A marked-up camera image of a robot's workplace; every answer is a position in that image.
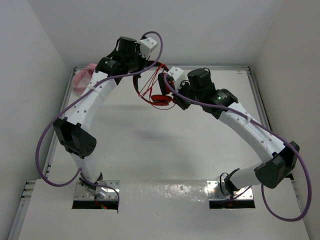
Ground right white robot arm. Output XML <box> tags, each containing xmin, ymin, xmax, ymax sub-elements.
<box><xmin>169</xmin><ymin>67</ymin><xmax>300</xmax><ymax>195</ymax></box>

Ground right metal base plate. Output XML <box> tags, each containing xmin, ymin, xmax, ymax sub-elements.
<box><xmin>206</xmin><ymin>179</ymin><xmax>255</xmax><ymax>201</ymax></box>

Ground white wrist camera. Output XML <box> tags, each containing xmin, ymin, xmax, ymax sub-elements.
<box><xmin>168</xmin><ymin>66</ymin><xmax>187</xmax><ymax>91</ymax></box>
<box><xmin>137</xmin><ymin>37</ymin><xmax>158</xmax><ymax>59</ymax></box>

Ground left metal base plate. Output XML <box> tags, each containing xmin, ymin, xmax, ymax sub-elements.
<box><xmin>73</xmin><ymin>179</ymin><xmax>120</xmax><ymax>201</ymax></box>

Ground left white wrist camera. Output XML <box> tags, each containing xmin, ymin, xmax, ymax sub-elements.
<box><xmin>137</xmin><ymin>37</ymin><xmax>158</xmax><ymax>59</ymax></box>

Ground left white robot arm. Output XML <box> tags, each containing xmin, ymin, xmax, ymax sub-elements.
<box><xmin>53</xmin><ymin>36</ymin><xmax>158</xmax><ymax>184</ymax></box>

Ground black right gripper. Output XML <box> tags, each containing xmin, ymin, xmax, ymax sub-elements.
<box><xmin>170</xmin><ymin>78</ymin><xmax>203</xmax><ymax>111</ymax></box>

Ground white front board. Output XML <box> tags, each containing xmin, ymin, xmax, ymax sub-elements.
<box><xmin>19</xmin><ymin>180</ymin><xmax>309</xmax><ymax>240</ymax></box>

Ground aluminium table frame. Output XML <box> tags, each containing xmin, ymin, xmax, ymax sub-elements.
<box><xmin>8</xmin><ymin>65</ymin><xmax>295</xmax><ymax>240</ymax></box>

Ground metal base plate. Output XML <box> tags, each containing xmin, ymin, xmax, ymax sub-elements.
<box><xmin>73</xmin><ymin>179</ymin><xmax>120</xmax><ymax>201</ymax></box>
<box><xmin>206</xmin><ymin>179</ymin><xmax>255</xmax><ymax>201</ymax></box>

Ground red black headphones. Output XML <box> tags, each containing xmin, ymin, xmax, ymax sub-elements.
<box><xmin>132</xmin><ymin>62</ymin><xmax>176</xmax><ymax>110</ymax></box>

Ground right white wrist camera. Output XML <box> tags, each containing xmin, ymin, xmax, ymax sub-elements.
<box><xmin>168</xmin><ymin>66</ymin><xmax>187</xmax><ymax>91</ymax></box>

